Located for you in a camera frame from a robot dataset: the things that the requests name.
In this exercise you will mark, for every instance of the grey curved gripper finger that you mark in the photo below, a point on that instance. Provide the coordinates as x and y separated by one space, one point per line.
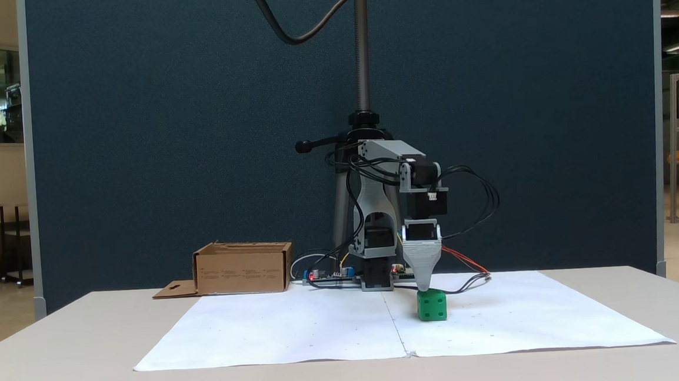
423 262

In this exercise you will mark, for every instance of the green die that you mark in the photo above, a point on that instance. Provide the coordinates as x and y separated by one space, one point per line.
432 305

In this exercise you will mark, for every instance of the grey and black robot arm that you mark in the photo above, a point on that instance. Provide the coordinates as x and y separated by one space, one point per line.
373 212

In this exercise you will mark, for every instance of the grey circuit board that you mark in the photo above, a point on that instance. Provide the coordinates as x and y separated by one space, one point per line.
401 277

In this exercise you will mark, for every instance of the blue circuit board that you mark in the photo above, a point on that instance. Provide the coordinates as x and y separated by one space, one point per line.
327 278

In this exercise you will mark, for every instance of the white paper sheet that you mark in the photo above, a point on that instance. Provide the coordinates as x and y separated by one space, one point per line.
530 314
277 330

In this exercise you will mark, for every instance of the black and silver tripod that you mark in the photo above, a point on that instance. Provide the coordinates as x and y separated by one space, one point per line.
362 65

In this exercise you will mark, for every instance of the brown cardboard box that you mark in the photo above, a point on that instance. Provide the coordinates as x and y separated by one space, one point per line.
241 270

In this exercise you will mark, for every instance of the dark blue partition panel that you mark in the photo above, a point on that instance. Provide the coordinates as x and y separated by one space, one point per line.
136 138

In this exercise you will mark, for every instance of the black metal rack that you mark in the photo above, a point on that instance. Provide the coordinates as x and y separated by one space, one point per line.
10 246

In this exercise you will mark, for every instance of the wall window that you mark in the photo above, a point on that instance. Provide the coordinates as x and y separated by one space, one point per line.
3 96

